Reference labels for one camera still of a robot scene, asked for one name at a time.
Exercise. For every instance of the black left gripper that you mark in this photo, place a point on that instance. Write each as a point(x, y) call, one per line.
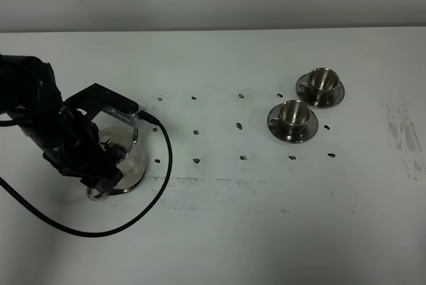
point(70, 142)

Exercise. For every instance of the stainless steel teapot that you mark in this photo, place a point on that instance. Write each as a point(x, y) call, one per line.
point(125, 149)

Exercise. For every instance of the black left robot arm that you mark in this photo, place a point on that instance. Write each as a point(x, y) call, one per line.
point(25, 80)

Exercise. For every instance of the teapot steel saucer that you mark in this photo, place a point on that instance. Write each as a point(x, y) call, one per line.
point(127, 184)

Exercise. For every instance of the near steel saucer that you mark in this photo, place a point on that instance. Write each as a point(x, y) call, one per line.
point(297, 138)

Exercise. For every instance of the near steel teacup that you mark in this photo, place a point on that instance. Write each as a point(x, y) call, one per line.
point(291, 116)

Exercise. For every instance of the steel teacup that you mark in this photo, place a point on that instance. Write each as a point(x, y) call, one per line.
point(291, 116)
point(319, 83)

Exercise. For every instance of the far steel saucer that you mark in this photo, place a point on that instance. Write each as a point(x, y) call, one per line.
point(325, 103)

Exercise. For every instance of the far steel teacup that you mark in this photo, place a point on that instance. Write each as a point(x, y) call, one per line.
point(319, 83)

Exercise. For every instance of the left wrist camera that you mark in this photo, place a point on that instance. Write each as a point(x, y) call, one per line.
point(97, 98)

